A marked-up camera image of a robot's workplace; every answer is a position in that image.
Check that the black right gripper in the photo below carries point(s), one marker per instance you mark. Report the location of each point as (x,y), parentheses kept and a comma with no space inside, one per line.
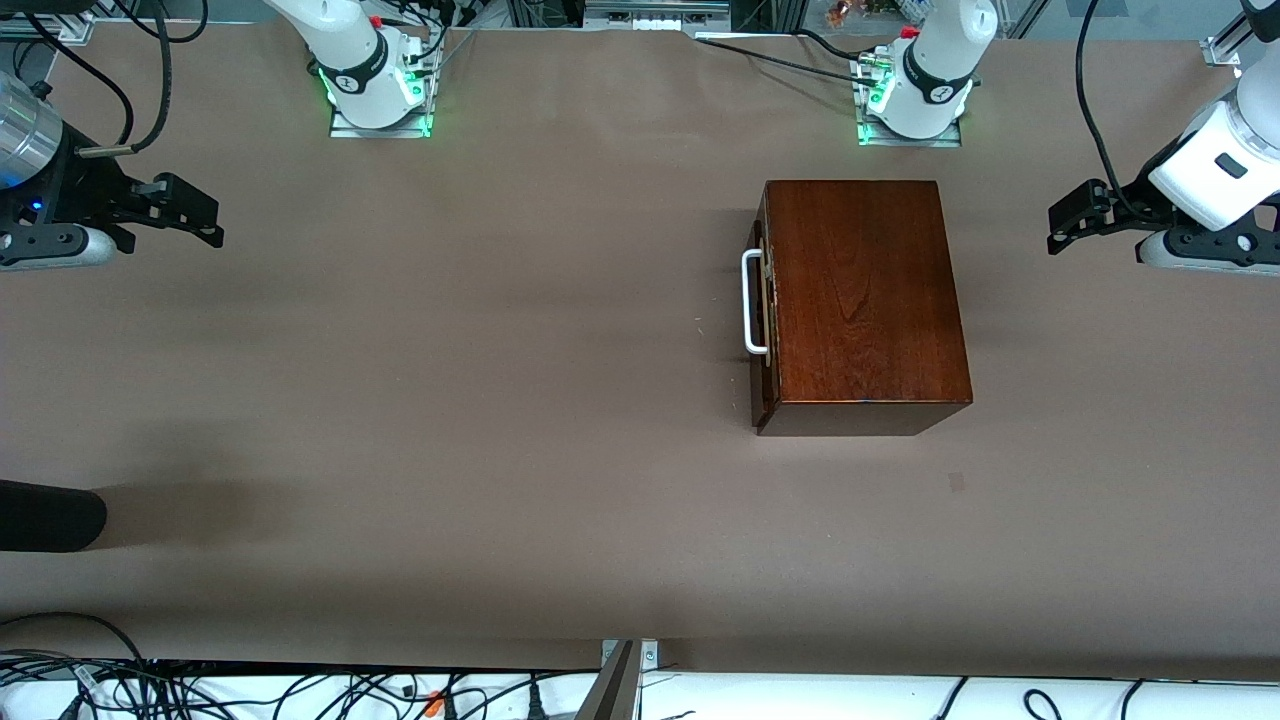
(82,182)

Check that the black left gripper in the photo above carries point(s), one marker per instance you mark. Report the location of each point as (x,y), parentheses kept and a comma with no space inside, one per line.
(1128,203)

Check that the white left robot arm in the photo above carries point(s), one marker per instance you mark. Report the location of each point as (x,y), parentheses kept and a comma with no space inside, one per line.
(935,70)

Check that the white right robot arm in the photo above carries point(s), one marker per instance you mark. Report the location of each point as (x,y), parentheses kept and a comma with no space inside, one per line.
(350,70)

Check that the wooden cabinet with open drawer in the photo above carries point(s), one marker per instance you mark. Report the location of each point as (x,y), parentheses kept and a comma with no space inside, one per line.
(500,400)

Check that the dark brown wooden cabinet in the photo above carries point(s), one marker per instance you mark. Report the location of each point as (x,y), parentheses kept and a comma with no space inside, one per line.
(860,300)

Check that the black ribbed cylinder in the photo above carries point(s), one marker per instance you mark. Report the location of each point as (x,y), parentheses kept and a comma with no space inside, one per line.
(50,515)

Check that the white power strip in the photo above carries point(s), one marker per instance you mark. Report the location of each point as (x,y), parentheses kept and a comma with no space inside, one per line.
(660,15)

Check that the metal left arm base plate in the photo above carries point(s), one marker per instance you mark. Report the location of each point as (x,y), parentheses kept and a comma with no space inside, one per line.
(940,141)

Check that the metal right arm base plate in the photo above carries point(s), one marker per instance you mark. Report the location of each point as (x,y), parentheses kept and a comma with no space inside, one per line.
(380,132)

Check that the aluminium frame profile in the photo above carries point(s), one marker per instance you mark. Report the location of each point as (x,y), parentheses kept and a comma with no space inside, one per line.
(50,25)
(1222,52)

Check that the small metal corner bracket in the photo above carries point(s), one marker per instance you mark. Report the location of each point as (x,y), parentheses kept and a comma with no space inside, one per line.
(650,655)

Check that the grey aluminium post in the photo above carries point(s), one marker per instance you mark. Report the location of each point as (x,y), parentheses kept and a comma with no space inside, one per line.
(615,690)

